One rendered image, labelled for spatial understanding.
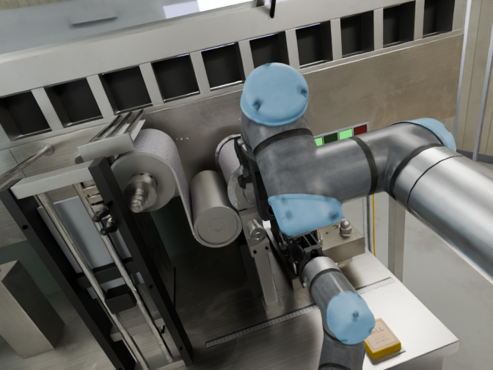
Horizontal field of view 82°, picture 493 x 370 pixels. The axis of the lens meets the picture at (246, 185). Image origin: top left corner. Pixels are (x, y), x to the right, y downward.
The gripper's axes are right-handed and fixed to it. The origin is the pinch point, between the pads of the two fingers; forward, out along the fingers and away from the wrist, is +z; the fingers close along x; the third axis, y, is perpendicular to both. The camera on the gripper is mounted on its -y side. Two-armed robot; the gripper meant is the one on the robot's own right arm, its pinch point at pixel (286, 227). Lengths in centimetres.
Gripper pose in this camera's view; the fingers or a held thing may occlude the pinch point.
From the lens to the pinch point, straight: 80.8
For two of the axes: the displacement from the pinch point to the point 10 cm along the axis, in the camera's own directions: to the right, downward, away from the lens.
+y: -2.1, -8.8, -4.3
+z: -2.2, -3.9, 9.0
